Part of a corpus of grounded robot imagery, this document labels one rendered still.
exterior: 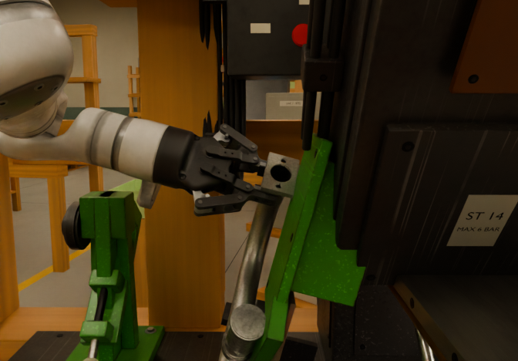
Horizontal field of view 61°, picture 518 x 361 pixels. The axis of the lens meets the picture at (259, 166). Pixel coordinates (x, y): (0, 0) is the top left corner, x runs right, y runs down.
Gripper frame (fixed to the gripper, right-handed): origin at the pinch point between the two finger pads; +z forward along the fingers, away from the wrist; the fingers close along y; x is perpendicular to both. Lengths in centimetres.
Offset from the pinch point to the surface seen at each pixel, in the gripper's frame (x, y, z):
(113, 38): 719, 780, -401
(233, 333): -0.7, -19.2, -0.3
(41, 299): 272, 44, -115
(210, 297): 37.1, -3.7, -3.6
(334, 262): -5.7, -11.3, 7.8
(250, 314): -0.8, -17.0, 0.9
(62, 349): 36.5, -18.6, -25.3
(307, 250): -6.1, -10.9, 4.7
